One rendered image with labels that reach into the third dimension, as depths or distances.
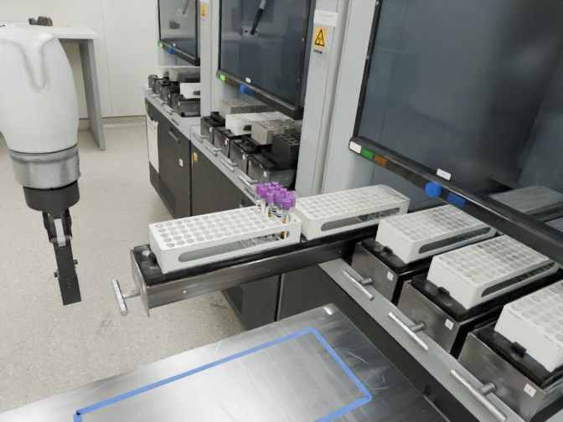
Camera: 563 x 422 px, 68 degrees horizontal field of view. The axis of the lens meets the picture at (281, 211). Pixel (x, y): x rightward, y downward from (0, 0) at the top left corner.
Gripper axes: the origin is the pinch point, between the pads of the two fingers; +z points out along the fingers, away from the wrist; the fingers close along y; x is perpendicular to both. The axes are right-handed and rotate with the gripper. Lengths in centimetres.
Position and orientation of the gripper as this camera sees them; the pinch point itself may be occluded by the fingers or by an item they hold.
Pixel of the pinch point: (69, 285)
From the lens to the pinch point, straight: 82.9
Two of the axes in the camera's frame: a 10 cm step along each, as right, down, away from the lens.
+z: -0.9, 8.8, 4.6
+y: -4.9, -4.4, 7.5
